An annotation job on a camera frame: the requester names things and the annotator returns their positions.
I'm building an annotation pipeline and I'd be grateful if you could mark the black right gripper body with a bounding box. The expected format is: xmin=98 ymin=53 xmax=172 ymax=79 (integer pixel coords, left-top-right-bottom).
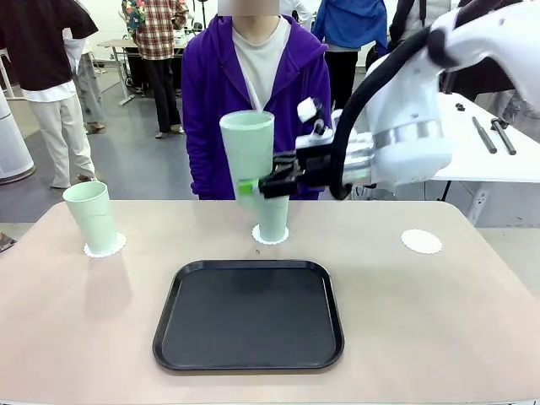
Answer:
xmin=294 ymin=141 xmax=338 ymax=189

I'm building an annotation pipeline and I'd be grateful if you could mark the pale green plastic cup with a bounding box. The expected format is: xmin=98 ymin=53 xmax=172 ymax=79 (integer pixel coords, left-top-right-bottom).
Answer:
xmin=219 ymin=110 xmax=276 ymax=214
xmin=62 ymin=181 xmax=119 ymax=255
xmin=256 ymin=196 xmax=290 ymax=244

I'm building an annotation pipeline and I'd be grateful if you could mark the white scalloped paper coaster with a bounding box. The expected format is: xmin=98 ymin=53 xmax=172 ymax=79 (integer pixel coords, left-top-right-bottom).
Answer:
xmin=400 ymin=229 xmax=444 ymax=255
xmin=83 ymin=230 xmax=127 ymax=258
xmin=251 ymin=223 xmax=292 ymax=246

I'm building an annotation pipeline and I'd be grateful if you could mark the person's right forearm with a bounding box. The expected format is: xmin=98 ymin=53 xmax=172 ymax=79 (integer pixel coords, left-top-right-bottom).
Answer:
xmin=181 ymin=117 xmax=212 ymax=199

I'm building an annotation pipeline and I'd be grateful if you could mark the person in purple hoodie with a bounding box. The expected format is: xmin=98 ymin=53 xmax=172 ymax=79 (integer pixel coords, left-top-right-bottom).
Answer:
xmin=181 ymin=0 xmax=334 ymax=202

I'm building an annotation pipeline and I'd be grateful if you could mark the black hanging bag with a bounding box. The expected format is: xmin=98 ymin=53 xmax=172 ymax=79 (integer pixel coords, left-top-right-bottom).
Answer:
xmin=365 ymin=41 xmax=389 ymax=71

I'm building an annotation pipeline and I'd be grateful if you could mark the black plastic tray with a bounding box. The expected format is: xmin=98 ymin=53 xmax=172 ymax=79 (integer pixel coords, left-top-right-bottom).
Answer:
xmin=152 ymin=259 xmax=346 ymax=372

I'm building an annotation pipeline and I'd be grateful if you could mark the person in blue jacket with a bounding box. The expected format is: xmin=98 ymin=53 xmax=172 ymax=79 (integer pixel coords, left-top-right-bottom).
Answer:
xmin=312 ymin=0 xmax=389 ymax=132

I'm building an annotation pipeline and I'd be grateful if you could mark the person in white shirt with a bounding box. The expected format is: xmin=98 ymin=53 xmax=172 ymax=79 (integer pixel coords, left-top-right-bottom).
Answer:
xmin=280 ymin=0 xmax=313 ymax=30

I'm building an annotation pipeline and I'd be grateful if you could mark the black metal rod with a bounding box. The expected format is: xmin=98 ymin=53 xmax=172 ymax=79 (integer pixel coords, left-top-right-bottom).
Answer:
xmin=490 ymin=118 xmax=518 ymax=156
xmin=471 ymin=116 xmax=498 ymax=154

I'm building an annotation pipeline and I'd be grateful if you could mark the person in plaid shirt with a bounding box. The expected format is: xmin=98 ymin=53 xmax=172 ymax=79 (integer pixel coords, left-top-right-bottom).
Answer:
xmin=121 ymin=0 xmax=190 ymax=139

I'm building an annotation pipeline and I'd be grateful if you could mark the person in black coat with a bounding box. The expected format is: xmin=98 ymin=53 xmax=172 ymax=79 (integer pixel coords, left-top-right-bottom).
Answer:
xmin=438 ymin=58 xmax=533 ymax=123

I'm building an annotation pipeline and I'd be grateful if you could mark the person in grey trousers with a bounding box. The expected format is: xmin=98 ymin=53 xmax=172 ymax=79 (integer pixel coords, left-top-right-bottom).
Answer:
xmin=62 ymin=24 xmax=106 ymax=132

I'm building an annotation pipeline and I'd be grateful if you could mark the background grey desk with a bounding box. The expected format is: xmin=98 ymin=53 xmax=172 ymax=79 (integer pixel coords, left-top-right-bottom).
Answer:
xmin=97 ymin=38 xmax=191 ymax=106

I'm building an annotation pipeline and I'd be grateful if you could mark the white cylindrical appliance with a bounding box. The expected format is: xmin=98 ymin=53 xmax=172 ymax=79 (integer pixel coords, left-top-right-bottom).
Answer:
xmin=0 ymin=90 xmax=35 ymax=185

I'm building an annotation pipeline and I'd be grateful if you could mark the person in black top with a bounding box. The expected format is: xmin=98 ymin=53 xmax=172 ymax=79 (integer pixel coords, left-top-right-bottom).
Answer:
xmin=0 ymin=0 xmax=102 ymax=190

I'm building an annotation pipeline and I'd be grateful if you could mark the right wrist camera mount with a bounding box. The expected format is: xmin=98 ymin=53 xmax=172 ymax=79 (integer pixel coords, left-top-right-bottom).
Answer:
xmin=297 ymin=97 xmax=338 ymax=140

